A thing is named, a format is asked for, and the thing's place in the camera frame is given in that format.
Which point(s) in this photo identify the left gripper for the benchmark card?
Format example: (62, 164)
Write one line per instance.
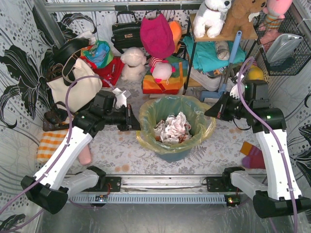
(129, 117)

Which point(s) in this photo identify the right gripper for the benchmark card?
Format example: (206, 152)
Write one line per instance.
(228, 107)

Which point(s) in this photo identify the blue floor mop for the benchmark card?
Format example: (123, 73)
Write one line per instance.
(214, 96)

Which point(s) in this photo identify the yellow trash bag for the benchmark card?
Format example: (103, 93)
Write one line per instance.
(174, 124)

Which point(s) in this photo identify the teal trash bin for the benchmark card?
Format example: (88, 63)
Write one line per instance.
(153, 111)

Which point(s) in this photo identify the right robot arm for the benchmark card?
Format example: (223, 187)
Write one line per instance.
(281, 196)

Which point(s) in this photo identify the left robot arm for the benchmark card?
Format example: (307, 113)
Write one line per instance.
(83, 129)

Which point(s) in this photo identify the crumpled paper trash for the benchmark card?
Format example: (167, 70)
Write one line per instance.
(173, 130)

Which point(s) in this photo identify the rainbow striped bag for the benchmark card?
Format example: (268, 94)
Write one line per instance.
(173, 84)

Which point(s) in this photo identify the cream canvas tote bag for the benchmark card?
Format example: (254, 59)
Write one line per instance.
(82, 92)

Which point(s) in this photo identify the colourful printed bag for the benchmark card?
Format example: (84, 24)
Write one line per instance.
(98, 55)

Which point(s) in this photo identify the white sneakers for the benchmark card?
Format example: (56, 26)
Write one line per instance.
(198, 79)

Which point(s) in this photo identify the yellow plush duck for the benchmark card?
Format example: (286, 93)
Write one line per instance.
(254, 72)

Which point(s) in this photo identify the teal folded cloth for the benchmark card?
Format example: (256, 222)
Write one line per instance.
(205, 57)

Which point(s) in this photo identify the red cloth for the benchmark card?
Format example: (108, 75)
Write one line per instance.
(112, 71)

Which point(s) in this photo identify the pink rolled towel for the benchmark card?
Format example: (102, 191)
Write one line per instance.
(85, 157)

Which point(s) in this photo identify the pink white plush doll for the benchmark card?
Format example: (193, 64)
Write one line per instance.
(160, 69)

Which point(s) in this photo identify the purple orange sock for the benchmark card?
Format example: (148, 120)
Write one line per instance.
(253, 156)

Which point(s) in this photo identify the cream plush sheep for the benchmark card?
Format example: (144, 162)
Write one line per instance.
(134, 64)

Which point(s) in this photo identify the orange checkered cloth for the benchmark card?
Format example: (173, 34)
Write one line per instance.
(49, 143)

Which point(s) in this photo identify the black leather handbag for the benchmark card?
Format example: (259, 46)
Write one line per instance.
(126, 35)

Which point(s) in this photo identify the silver foil pouch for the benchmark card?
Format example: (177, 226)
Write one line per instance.
(283, 47)

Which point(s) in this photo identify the magenta fabric hat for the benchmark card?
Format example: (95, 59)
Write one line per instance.
(156, 37)

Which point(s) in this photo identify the brown teddy bear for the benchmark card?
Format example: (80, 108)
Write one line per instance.
(239, 16)

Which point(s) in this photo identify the orange plush toy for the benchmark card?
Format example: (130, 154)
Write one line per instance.
(176, 31)

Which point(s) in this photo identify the white plush dog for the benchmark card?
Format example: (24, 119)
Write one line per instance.
(210, 18)

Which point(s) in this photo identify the pink plush toy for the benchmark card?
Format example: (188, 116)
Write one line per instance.
(275, 14)

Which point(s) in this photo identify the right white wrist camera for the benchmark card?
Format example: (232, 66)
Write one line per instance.
(234, 93)

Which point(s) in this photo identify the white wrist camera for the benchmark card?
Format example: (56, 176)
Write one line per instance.
(234, 93)
(121, 97)

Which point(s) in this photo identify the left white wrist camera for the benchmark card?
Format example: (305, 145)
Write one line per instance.
(121, 97)

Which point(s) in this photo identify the aluminium front rail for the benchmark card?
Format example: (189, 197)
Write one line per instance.
(165, 182)

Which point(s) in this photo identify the black wire basket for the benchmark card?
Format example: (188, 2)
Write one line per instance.
(292, 65)

